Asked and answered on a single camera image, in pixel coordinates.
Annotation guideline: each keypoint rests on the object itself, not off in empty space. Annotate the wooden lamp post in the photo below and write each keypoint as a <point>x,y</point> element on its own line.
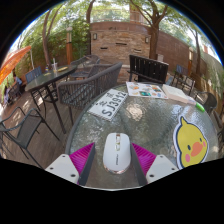
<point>69,46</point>
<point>190,61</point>

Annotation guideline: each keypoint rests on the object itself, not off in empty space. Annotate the dark wicker patio chair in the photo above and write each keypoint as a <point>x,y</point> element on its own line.
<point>210,100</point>

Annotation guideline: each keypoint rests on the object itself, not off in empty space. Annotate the slim straight tree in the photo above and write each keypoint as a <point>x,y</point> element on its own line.
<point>197,50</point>

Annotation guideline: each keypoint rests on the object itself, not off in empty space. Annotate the colourful picture sheet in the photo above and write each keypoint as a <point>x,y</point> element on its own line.
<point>146,90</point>

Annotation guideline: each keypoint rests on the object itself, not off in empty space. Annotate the blue patio chair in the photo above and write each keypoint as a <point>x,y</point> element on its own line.
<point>33,74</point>

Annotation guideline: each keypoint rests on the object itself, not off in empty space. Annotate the dark round patio table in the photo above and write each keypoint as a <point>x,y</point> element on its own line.
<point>46,78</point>

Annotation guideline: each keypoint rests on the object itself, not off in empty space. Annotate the dark wicker bench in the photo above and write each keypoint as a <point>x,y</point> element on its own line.
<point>85,61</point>

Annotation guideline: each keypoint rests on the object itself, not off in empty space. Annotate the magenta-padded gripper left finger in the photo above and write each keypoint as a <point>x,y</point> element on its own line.
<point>63,166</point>

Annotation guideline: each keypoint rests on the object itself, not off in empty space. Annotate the forked trunk tree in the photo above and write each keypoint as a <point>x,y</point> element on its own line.
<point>154,40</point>

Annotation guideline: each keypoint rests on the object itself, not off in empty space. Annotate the person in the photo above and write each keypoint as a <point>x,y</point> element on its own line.
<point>17,80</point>

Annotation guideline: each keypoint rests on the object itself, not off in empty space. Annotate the small white box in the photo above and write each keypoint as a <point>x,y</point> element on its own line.
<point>192,100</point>

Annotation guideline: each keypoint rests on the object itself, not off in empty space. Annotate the black slatted bench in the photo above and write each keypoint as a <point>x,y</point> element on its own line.
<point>148,68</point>

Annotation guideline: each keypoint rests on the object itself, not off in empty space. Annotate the wall lamp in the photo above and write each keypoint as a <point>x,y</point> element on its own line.
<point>147,39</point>
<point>95,36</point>

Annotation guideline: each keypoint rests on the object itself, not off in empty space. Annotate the white licence plate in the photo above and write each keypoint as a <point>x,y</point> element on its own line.
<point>108,105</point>

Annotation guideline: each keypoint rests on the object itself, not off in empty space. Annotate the black metal mesh chair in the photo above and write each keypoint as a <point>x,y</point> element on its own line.
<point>26,130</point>

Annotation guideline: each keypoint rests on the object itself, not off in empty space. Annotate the grey wall box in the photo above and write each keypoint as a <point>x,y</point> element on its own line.
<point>160,57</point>

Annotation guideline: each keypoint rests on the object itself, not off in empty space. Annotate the white computer mouse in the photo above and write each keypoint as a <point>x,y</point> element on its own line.
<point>116,155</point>

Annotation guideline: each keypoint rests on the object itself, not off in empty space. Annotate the orange umbrella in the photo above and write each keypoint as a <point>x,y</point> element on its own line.
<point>13,61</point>

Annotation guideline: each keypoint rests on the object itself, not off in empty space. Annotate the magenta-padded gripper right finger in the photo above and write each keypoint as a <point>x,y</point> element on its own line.
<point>161,166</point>

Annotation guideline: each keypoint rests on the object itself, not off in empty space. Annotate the open white book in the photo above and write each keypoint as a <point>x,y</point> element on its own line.
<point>175,93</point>

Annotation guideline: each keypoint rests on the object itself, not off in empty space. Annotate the yellow duck mouse pad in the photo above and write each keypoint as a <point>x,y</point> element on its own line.
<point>191,143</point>

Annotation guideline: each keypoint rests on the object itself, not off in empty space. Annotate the black slatted chair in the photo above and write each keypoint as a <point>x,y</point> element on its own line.
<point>183,80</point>

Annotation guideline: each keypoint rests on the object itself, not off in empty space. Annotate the leaning thin tree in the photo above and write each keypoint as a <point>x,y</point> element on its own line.
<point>46,43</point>

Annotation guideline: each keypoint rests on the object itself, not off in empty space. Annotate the dark wicker armchair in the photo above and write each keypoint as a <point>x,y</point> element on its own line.
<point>90,86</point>

